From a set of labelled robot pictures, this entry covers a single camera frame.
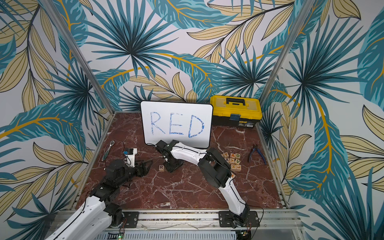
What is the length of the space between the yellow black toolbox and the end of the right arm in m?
0.42

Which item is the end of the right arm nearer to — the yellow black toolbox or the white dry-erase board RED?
the white dry-erase board RED

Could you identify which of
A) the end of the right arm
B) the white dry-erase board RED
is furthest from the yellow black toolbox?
the end of the right arm

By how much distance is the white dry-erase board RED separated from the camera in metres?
0.85

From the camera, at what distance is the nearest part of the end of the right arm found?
2.22ft

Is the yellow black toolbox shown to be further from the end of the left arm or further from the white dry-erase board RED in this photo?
the end of the left arm

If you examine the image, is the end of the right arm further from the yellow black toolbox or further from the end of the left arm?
the yellow black toolbox

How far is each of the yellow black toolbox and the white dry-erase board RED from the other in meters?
0.17

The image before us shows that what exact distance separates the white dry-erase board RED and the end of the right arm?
0.09 meters

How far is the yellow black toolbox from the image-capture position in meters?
1.01
